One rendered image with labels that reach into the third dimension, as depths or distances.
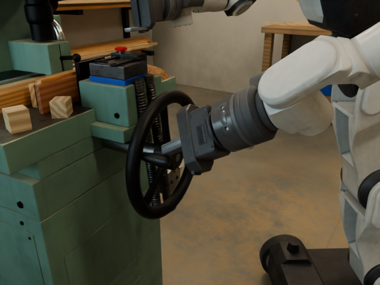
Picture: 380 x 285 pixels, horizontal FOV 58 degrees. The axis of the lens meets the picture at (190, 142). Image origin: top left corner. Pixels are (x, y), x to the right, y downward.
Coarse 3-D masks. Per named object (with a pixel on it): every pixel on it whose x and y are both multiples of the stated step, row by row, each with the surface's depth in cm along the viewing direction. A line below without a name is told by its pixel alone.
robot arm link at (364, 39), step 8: (376, 24) 43; (368, 32) 43; (376, 32) 42; (360, 40) 43; (368, 40) 42; (376, 40) 42; (368, 48) 42; (376, 48) 42; (368, 56) 42; (376, 56) 42; (376, 64) 42; (376, 72) 43
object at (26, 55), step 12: (12, 48) 83; (24, 48) 82; (36, 48) 80; (48, 48) 78; (60, 48) 81; (12, 60) 85; (24, 60) 83; (36, 60) 81; (48, 60) 79; (60, 60) 82; (36, 72) 83; (48, 72) 81
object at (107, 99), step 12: (84, 84) 77; (96, 84) 76; (108, 84) 75; (132, 84) 75; (156, 84) 82; (84, 96) 79; (96, 96) 77; (108, 96) 75; (120, 96) 74; (132, 96) 75; (96, 108) 78; (108, 108) 76; (120, 108) 75; (132, 108) 75; (96, 120) 80; (108, 120) 78; (120, 120) 76; (132, 120) 76
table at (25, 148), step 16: (32, 112) 76; (80, 112) 76; (0, 128) 67; (32, 128) 67; (48, 128) 68; (64, 128) 72; (80, 128) 76; (96, 128) 78; (112, 128) 76; (128, 128) 76; (0, 144) 60; (16, 144) 62; (32, 144) 65; (48, 144) 69; (64, 144) 73; (0, 160) 62; (16, 160) 63; (32, 160) 66
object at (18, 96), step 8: (16, 88) 79; (24, 88) 79; (0, 96) 74; (8, 96) 76; (16, 96) 78; (24, 96) 80; (0, 104) 75; (8, 104) 76; (16, 104) 78; (24, 104) 80; (0, 112) 75
